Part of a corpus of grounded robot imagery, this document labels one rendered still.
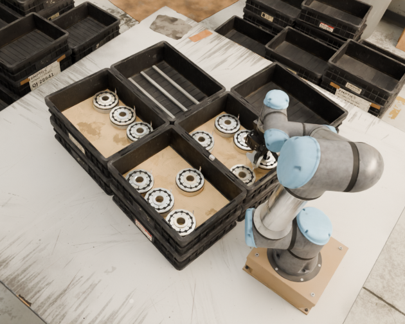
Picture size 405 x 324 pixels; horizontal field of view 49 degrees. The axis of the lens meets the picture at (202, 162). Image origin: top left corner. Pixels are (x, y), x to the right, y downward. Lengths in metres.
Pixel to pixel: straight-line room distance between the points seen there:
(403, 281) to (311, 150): 1.78
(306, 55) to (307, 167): 2.10
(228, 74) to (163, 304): 1.19
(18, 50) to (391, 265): 2.38
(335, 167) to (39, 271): 1.06
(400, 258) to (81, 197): 1.78
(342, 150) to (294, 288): 0.65
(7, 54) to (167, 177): 1.42
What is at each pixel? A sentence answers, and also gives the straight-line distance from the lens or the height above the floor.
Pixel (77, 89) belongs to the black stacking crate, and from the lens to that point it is 1.83.
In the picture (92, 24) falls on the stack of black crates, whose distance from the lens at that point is 3.07.
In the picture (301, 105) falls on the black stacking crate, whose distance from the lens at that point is 1.98.
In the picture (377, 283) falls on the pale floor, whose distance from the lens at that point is 2.59.
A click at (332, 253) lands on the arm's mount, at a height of 0.79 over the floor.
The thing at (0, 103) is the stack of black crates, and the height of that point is 0.27.
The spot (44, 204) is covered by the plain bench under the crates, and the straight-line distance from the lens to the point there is 1.75.
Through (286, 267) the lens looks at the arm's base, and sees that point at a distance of 1.50.
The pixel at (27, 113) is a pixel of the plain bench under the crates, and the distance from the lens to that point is 2.06.
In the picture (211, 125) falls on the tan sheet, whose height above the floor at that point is 0.83.
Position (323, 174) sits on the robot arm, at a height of 1.41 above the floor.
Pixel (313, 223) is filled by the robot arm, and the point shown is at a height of 1.03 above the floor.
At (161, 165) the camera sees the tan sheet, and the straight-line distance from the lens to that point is 1.65.
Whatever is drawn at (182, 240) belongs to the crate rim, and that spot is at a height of 0.93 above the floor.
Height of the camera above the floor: 2.14
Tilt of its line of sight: 52 degrees down
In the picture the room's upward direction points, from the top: 9 degrees clockwise
